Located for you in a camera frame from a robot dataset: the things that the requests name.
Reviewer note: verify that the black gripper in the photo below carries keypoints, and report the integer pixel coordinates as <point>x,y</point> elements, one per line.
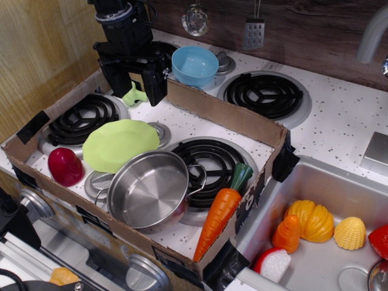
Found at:
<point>128,48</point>

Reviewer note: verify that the orange plastic toy carrot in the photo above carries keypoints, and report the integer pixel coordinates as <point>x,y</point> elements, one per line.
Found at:
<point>222,209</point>

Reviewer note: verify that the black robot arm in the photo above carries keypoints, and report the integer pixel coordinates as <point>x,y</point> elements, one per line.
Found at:
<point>121,6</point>

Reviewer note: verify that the light green plastic plate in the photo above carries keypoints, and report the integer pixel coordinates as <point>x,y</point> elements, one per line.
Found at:
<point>109,147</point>

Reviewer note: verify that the small orange toy carrot piece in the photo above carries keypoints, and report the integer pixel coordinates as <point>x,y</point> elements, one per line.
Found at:
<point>287,234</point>

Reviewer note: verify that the light green toy vegetable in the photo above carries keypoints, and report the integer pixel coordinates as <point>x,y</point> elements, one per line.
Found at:
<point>133,96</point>

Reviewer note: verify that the light blue plastic bowl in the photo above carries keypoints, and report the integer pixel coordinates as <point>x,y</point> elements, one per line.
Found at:
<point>194,66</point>

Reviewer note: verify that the silver stove knob middle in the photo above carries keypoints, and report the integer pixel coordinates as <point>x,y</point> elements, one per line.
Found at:
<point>164,134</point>

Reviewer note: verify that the silver stove knob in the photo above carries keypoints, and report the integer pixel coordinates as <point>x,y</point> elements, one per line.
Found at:
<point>97,185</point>
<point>226,64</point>
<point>164,134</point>

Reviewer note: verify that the front left black burner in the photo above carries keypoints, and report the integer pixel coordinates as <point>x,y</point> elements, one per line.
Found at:
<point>73,127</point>

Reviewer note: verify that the hanging silver strainer ladle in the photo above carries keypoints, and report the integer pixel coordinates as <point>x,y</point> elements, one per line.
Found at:
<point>196,19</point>

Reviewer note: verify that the silver stove knob back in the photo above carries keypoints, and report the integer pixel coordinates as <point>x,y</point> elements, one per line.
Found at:
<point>226,64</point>

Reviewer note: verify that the front right black burner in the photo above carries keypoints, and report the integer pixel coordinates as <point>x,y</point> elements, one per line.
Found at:
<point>219,158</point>

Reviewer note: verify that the silver stove knob front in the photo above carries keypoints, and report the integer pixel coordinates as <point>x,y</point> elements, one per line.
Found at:
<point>97,185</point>

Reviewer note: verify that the stainless steel pot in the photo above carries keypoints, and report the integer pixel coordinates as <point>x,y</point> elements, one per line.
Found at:
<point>150,193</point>

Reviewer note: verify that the dark red plastic toy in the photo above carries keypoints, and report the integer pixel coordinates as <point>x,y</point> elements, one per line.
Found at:
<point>65,167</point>

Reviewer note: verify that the hanging silver slotted spatula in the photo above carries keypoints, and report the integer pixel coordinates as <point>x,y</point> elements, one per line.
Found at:
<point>254,29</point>

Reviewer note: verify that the back right black burner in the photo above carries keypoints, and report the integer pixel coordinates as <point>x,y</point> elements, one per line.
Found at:
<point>273,95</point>

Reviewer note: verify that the brown cardboard fence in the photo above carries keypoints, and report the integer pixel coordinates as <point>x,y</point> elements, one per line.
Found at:
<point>255,127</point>

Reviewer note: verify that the silver oven knob left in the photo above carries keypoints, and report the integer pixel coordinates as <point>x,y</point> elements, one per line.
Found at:
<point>36,207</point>

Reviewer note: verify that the silver oven knob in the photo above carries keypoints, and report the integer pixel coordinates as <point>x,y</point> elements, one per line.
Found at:
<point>145,275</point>
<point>36,207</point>

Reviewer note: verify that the black clamp device left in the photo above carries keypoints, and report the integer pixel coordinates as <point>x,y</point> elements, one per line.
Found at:
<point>14,219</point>

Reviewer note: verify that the silver oven knob right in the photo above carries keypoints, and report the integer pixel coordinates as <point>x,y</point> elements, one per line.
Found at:
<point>145,275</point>

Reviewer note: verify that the orange toy piece bottom left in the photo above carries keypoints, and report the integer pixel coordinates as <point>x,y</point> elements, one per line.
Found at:
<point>63,276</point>

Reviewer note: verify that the red white toy radish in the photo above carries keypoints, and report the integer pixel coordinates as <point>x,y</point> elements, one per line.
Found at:
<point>272,264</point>

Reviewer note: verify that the yellow orange toy squash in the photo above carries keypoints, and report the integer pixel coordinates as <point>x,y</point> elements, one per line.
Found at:
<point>317,223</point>

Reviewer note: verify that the grey toy faucet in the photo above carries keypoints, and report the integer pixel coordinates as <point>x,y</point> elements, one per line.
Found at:
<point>372,36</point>

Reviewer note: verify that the silver toy sink basin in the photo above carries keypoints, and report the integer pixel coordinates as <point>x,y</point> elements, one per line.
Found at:
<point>314,266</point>

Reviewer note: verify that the yellow toy corn piece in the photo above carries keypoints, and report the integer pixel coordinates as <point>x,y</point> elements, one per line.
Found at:
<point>350,233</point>

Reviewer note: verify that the red toy tomato piece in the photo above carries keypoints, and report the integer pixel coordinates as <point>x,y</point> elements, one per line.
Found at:
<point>378,240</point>

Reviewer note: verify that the silver pot lid corner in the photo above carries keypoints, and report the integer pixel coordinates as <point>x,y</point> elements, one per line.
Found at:
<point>377,276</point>

